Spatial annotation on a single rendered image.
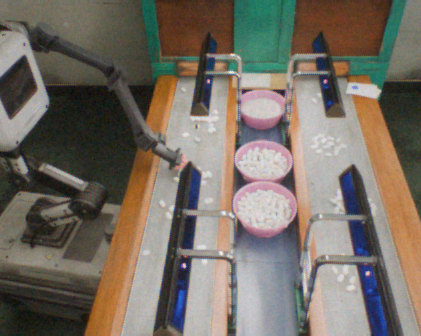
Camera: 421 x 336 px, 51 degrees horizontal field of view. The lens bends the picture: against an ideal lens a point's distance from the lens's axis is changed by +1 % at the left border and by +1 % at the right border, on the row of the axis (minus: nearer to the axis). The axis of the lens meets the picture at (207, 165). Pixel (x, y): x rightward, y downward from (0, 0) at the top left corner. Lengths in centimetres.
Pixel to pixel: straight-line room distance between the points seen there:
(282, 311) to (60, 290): 108
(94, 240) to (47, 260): 22
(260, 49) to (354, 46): 51
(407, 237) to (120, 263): 110
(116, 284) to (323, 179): 100
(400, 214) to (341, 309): 51
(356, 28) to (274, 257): 136
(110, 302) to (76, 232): 69
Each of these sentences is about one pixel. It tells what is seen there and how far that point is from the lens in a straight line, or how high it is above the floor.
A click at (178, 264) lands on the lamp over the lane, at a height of 110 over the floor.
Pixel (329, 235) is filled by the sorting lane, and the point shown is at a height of 74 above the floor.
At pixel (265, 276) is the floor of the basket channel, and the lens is 176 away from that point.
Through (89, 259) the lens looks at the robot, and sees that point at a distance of 214.
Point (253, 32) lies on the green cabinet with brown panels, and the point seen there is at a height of 102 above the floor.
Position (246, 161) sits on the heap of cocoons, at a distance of 208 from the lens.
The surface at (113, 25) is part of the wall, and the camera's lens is 364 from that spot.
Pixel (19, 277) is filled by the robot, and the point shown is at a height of 36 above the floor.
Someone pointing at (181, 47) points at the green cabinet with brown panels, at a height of 93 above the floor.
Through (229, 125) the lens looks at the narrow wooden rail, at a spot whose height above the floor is 77.
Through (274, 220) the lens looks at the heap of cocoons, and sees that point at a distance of 185.
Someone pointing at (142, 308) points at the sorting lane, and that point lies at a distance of 164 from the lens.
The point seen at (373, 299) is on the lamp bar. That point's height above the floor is 108.
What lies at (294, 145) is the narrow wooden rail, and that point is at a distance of 215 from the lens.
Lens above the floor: 216
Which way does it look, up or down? 43 degrees down
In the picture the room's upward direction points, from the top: 3 degrees counter-clockwise
